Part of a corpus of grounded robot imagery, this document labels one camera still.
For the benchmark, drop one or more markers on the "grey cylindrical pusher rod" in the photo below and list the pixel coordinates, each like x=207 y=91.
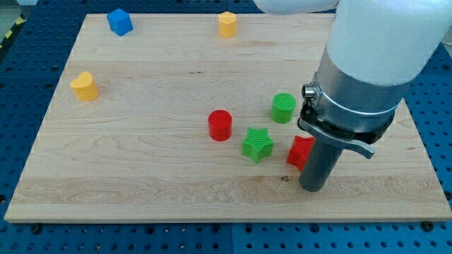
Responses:
x=320 y=162

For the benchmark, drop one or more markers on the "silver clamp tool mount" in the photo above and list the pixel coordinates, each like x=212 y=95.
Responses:
x=347 y=113

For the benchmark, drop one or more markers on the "red star block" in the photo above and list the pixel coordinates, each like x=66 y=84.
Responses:
x=299 y=152

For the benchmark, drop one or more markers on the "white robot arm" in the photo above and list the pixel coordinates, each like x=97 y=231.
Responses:
x=375 y=49

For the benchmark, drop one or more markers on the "green star block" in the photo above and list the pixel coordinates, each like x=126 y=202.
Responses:
x=257 y=144

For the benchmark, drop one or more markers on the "green cylinder block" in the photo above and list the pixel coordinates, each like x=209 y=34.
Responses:
x=283 y=106

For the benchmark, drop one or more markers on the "red cylinder block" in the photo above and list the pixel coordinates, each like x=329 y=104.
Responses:
x=220 y=125

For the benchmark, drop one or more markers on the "yellow hexagon block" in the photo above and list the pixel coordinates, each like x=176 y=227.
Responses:
x=227 y=24

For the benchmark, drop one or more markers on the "light wooden board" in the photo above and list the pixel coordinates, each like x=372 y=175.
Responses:
x=141 y=152

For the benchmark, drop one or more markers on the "blue cube block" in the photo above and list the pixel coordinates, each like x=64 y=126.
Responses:
x=119 y=22

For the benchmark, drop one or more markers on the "yellow heart block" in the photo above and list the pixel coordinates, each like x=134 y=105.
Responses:
x=85 y=87

